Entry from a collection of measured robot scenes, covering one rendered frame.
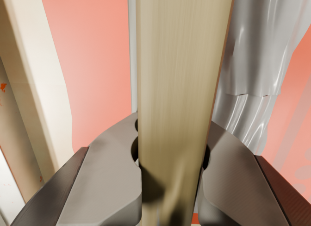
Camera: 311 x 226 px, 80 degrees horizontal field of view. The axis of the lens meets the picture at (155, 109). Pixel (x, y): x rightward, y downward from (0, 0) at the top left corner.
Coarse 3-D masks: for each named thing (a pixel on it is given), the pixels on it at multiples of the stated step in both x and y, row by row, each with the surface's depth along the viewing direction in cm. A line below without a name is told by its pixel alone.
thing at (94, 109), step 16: (80, 96) 18; (96, 96) 18; (112, 96) 18; (128, 96) 18; (288, 96) 17; (80, 112) 19; (96, 112) 19; (112, 112) 19; (128, 112) 19; (272, 112) 18; (288, 112) 18; (80, 128) 20; (96, 128) 20; (272, 128) 19; (80, 144) 21; (272, 144) 20
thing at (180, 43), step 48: (144, 0) 5; (192, 0) 5; (144, 48) 6; (192, 48) 6; (144, 96) 7; (192, 96) 6; (144, 144) 8; (192, 144) 7; (144, 192) 9; (192, 192) 9
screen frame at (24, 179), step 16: (0, 64) 17; (0, 80) 17; (0, 96) 17; (0, 112) 17; (16, 112) 19; (0, 128) 17; (16, 128) 19; (0, 144) 17; (16, 144) 19; (0, 160) 18; (16, 160) 19; (32, 160) 22; (0, 176) 19; (16, 176) 19; (32, 176) 22; (0, 192) 20; (16, 192) 20; (32, 192) 22; (0, 208) 21; (16, 208) 21
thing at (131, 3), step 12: (132, 0) 11; (132, 12) 11; (132, 24) 11; (132, 36) 12; (132, 48) 12; (132, 60) 12; (132, 72) 13; (132, 84) 13; (132, 96) 14; (132, 108) 14
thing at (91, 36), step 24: (48, 0) 15; (72, 0) 15; (96, 0) 14; (120, 0) 14; (72, 24) 15; (96, 24) 15; (120, 24) 15; (72, 48) 16; (96, 48) 16; (120, 48) 16; (72, 72) 17; (96, 72) 17; (120, 72) 17; (288, 72) 16
